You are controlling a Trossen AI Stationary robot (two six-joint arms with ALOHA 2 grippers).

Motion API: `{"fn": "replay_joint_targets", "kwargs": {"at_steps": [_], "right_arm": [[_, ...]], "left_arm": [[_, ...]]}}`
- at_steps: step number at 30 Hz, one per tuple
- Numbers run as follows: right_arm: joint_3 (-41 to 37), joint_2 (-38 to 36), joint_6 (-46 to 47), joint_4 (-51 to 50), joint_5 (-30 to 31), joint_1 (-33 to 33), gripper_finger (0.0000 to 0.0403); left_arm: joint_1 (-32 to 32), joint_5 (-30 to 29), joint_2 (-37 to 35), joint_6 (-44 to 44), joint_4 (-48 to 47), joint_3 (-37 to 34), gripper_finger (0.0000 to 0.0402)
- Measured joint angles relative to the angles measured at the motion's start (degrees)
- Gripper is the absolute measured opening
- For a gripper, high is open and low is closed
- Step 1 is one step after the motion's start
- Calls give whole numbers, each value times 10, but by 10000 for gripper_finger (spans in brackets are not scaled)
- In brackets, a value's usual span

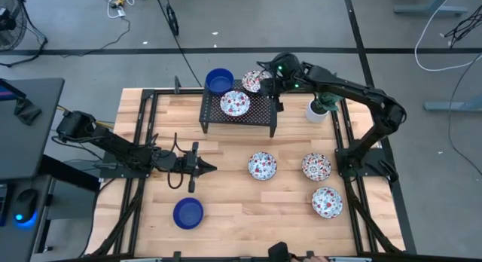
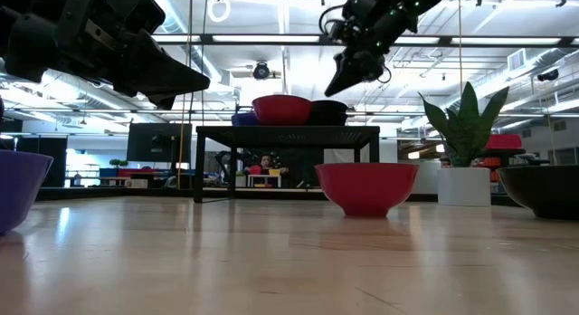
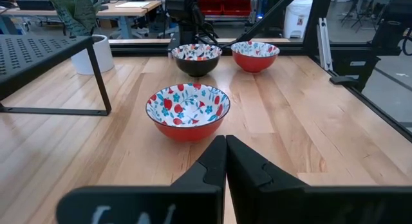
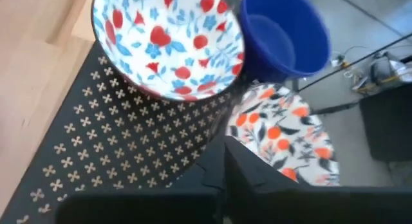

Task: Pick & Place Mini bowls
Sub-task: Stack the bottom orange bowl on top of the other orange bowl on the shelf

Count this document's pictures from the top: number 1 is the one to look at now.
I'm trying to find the black cable bundle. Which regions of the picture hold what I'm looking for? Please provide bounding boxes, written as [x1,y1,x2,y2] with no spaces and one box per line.
[444,5,482,48]

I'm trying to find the black perforated metal shelf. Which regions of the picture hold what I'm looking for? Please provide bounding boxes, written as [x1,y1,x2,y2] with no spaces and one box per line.
[198,79,279,139]

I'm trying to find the black floor cable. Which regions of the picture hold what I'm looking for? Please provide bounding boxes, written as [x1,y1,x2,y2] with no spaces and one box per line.
[154,0,204,88]

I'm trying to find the blue mini bowl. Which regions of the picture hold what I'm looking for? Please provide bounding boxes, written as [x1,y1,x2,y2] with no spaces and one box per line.
[172,196,205,230]
[206,75,234,96]
[205,67,235,93]

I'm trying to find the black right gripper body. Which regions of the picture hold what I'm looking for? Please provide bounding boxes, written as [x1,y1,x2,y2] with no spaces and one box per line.
[263,78,285,113]

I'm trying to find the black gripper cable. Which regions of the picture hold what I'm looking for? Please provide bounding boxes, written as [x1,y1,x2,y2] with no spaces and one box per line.
[171,132,189,154]
[167,171,185,190]

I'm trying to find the white floor cable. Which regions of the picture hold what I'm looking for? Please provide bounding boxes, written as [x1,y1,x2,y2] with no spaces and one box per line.
[413,0,482,73]

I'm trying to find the red bowl with floral inside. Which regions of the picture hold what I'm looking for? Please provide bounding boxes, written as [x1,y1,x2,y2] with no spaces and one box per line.
[219,90,252,117]
[311,186,344,219]
[247,151,278,181]

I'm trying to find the black aluminium rig frame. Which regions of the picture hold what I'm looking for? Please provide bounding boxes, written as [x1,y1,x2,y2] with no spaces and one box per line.
[84,87,407,262]

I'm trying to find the black bowl with patterned inside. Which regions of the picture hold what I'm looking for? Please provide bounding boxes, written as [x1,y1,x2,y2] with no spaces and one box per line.
[301,152,333,182]
[241,69,273,94]

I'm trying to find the black floor fan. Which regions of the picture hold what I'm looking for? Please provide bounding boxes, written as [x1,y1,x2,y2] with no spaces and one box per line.
[0,0,28,52]

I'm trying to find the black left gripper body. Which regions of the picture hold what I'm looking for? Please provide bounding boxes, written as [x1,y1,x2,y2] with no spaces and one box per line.
[175,142,200,193]

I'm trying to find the black computer mouse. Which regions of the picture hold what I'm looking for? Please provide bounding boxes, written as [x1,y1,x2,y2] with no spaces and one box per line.
[13,188,38,229]

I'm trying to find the green plant in white pot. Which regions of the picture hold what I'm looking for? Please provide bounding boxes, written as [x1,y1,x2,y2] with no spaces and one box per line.
[305,91,344,124]

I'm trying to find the white and yellow cable bundle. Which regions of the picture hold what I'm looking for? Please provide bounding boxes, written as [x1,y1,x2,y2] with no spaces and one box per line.
[107,0,148,19]

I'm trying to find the dark grey desk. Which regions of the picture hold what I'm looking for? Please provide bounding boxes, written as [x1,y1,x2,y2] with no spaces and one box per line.
[0,78,66,180]

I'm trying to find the black cloth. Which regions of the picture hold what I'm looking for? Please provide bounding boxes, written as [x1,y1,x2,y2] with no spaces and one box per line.
[14,97,43,126]

